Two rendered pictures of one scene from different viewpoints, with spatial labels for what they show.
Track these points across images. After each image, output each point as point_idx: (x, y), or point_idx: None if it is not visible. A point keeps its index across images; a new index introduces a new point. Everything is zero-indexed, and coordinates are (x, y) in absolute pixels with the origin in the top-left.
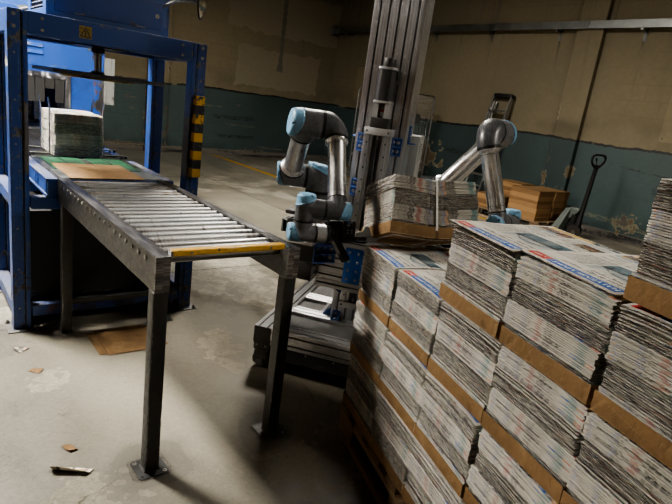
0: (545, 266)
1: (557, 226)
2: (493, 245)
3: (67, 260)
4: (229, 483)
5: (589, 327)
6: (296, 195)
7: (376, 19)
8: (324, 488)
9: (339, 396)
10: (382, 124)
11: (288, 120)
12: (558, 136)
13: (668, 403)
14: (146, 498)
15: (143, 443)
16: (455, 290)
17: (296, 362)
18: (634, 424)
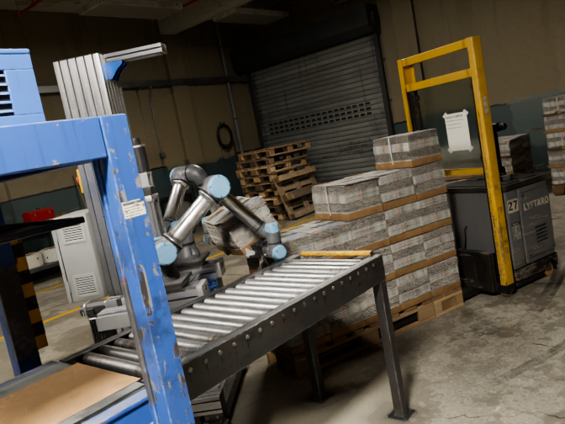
0: (389, 174)
1: None
2: (366, 182)
3: None
4: (384, 388)
5: (407, 181)
6: None
7: (112, 108)
8: (358, 366)
9: (252, 390)
10: (154, 190)
11: (214, 188)
12: None
13: (429, 182)
14: (425, 402)
15: (402, 394)
16: (356, 211)
17: (232, 400)
18: (427, 193)
